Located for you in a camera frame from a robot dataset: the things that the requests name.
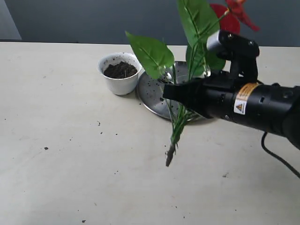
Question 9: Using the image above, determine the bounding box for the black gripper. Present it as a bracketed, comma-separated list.
[163, 74, 296, 136]

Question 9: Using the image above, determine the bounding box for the artificial red anthurium plant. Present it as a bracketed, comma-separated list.
[125, 0, 261, 167]

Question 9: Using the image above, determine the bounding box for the steel spork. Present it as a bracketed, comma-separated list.
[158, 72, 173, 83]

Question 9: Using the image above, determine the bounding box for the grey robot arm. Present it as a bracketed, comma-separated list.
[163, 72, 300, 148]

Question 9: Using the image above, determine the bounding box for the white plastic flower pot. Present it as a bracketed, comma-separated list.
[98, 52, 142, 96]

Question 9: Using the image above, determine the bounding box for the round steel plate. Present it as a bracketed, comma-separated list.
[136, 61, 188, 120]

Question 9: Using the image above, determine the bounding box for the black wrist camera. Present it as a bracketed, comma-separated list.
[206, 30, 260, 83]

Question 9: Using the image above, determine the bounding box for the black cable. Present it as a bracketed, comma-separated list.
[261, 131, 300, 179]

